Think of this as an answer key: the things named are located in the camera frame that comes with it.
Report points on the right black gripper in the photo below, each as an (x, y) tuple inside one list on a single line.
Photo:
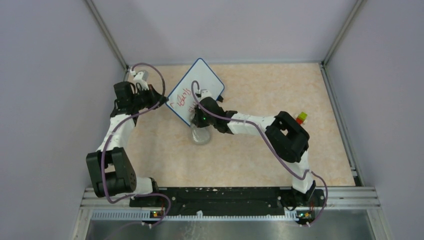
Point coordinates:
[(197, 120)]

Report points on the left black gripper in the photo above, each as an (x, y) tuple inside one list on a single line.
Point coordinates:
[(153, 94)]

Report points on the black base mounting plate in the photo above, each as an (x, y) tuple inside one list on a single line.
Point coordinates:
[(230, 201)]

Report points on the red yellow green toy bricks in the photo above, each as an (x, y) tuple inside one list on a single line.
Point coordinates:
[(301, 118)]

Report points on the grey oval whiteboard eraser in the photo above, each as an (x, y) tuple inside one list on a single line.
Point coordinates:
[(200, 136)]

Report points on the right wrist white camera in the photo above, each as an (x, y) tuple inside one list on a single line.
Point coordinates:
[(203, 93)]

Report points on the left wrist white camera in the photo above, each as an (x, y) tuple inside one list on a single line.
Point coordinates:
[(140, 79)]

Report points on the aluminium front rail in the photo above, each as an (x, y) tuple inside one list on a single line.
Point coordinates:
[(340, 205)]

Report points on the left aluminium frame post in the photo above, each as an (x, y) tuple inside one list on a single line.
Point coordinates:
[(101, 24)]

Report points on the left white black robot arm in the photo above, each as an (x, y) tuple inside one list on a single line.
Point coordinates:
[(110, 170)]

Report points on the blue framed small whiteboard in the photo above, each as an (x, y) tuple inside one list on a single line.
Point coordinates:
[(200, 76)]

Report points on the wrist white camera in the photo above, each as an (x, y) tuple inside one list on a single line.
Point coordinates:
[(140, 79), (203, 93)]

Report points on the right aluminium frame post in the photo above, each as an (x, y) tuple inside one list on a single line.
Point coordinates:
[(356, 9)]

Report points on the aluminium frame post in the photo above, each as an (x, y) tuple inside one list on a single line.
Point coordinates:
[(356, 9), (101, 24)]

